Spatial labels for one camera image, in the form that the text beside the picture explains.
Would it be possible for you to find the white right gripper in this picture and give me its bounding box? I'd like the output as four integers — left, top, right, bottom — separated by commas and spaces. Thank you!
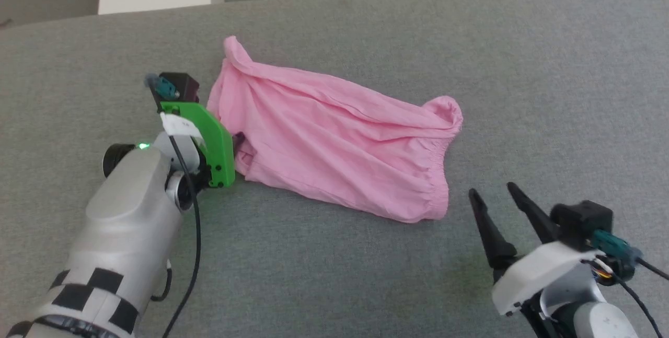
468, 181, 597, 318

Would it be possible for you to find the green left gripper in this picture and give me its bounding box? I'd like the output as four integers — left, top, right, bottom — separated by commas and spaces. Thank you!
158, 101, 247, 190

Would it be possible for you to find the pink garment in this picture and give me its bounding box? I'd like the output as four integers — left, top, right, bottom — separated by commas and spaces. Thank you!
206, 35, 464, 224

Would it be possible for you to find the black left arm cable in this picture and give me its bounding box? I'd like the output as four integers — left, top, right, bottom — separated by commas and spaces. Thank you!
151, 135, 203, 338

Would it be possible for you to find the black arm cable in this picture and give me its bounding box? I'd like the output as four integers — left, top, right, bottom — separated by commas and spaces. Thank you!
596, 270, 663, 338
151, 135, 203, 338

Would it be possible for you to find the black right camera cable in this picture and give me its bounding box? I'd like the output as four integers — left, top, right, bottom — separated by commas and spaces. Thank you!
630, 254, 669, 281

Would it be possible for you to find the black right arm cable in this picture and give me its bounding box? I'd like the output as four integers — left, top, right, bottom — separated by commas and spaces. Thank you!
596, 270, 663, 338

